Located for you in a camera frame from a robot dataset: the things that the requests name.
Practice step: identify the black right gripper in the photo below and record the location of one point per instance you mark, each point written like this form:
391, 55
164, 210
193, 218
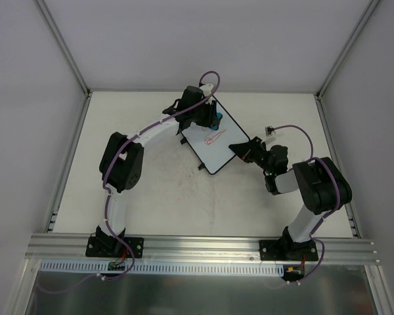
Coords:
253, 150

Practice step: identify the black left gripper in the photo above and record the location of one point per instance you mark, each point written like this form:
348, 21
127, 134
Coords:
209, 115

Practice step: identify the blue whiteboard eraser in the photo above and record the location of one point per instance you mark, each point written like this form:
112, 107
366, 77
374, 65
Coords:
215, 122

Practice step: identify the white board with black frame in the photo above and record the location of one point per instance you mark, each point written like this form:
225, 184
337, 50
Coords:
210, 146

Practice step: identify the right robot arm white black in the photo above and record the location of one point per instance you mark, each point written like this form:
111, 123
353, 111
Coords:
322, 187

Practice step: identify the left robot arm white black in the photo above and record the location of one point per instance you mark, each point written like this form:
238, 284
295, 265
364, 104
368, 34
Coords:
121, 163

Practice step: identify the right aluminium table edge profile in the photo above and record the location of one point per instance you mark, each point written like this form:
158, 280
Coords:
351, 215

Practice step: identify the aluminium table edge profile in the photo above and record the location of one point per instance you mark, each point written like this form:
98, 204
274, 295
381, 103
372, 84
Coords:
351, 215
66, 166

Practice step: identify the left aluminium table edge profile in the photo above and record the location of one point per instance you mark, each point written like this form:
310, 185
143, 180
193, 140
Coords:
66, 166

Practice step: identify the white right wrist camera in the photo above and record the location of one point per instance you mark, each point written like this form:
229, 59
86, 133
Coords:
270, 134

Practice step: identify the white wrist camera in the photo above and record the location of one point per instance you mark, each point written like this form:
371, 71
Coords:
207, 89
270, 134

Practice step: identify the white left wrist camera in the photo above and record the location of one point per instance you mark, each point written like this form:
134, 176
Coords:
207, 89

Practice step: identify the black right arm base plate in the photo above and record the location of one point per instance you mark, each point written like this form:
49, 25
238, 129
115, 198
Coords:
274, 250

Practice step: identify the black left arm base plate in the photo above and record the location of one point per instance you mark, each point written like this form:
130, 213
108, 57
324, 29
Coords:
97, 249

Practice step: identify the left aluminium frame post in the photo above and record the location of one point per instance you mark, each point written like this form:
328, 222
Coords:
47, 15

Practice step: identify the aluminium frame post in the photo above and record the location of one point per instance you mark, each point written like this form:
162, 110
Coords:
348, 45
47, 15

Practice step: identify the right aluminium frame post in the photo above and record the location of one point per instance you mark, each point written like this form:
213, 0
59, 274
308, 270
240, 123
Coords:
348, 45

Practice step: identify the aluminium mounting rail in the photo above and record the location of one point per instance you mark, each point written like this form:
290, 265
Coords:
201, 249

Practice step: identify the white slotted cable duct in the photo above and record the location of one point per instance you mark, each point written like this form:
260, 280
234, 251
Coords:
169, 268

